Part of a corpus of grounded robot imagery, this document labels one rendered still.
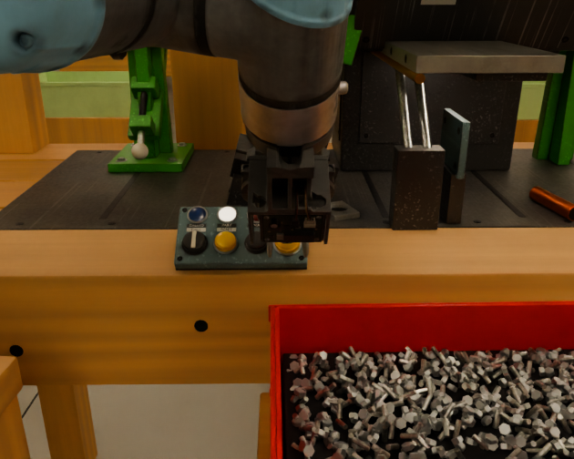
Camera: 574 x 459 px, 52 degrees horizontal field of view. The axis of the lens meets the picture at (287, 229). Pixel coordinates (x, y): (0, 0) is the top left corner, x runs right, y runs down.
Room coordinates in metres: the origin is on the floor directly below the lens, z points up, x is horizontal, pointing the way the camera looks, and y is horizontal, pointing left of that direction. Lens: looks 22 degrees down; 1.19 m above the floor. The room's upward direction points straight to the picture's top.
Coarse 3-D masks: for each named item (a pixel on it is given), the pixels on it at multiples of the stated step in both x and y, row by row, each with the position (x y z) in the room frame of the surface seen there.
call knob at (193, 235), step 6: (186, 234) 0.61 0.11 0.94; (192, 234) 0.61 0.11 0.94; (198, 234) 0.61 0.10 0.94; (186, 240) 0.60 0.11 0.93; (192, 240) 0.60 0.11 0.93; (198, 240) 0.60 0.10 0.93; (204, 240) 0.61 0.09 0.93; (186, 246) 0.60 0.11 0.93; (192, 246) 0.59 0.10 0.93; (198, 246) 0.60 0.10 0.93; (204, 246) 0.60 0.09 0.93
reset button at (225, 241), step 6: (222, 234) 0.61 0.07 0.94; (228, 234) 0.61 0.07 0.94; (216, 240) 0.60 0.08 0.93; (222, 240) 0.60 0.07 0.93; (228, 240) 0.60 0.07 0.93; (234, 240) 0.60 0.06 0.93; (216, 246) 0.60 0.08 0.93; (222, 246) 0.60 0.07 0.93; (228, 246) 0.60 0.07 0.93; (234, 246) 0.60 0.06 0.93
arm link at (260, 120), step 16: (240, 96) 0.44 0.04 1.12; (336, 96) 0.43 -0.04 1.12; (256, 112) 0.42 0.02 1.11; (272, 112) 0.41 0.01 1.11; (288, 112) 0.41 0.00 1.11; (304, 112) 0.41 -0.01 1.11; (320, 112) 0.42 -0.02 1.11; (336, 112) 0.45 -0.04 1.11; (256, 128) 0.43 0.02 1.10; (272, 128) 0.42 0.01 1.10; (288, 128) 0.42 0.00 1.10; (304, 128) 0.42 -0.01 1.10; (320, 128) 0.43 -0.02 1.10; (288, 144) 0.43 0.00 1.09
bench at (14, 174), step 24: (48, 144) 1.27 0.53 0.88; (72, 144) 1.27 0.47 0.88; (96, 144) 1.27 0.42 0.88; (120, 144) 1.27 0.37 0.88; (528, 144) 1.27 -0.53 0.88; (0, 168) 1.08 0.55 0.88; (24, 168) 1.08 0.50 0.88; (48, 168) 1.08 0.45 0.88; (0, 192) 0.93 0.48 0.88; (48, 408) 1.19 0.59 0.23; (72, 408) 1.19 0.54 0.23; (48, 432) 1.19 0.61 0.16; (72, 432) 1.19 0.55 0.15; (72, 456) 1.19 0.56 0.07; (96, 456) 1.26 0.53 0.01
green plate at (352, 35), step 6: (348, 18) 0.83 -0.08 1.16; (348, 24) 0.83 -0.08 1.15; (348, 30) 0.83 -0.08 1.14; (354, 30) 0.83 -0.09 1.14; (360, 30) 0.83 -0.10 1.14; (348, 36) 0.83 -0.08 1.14; (354, 36) 0.83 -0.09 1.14; (348, 42) 0.83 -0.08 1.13; (354, 42) 0.83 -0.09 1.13; (348, 48) 0.83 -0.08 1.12; (354, 48) 0.83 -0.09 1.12; (348, 54) 0.83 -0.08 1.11; (354, 54) 0.83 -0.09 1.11; (348, 60) 0.83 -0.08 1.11
